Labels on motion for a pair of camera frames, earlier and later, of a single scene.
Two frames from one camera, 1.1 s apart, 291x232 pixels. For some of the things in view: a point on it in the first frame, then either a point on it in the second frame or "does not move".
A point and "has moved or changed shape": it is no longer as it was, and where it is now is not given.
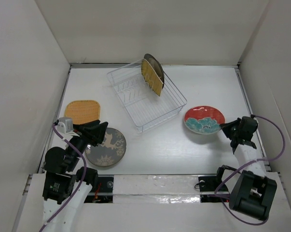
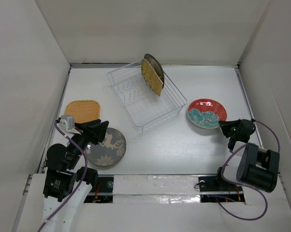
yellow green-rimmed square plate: x=151 y=77 does not move
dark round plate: x=157 y=66 does not move
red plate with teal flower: x=203 y=120 has moved or changed shape
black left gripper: x=89 y=128 does not move
